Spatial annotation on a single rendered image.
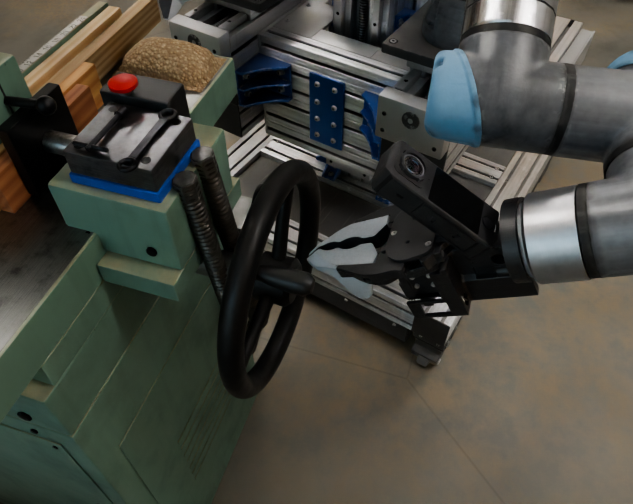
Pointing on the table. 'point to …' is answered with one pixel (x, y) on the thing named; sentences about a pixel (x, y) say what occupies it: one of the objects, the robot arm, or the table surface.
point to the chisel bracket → (5, 86)
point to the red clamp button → (122, 83)
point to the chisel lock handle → (33, 103)
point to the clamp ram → (38, 140)
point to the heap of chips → (172, 62)
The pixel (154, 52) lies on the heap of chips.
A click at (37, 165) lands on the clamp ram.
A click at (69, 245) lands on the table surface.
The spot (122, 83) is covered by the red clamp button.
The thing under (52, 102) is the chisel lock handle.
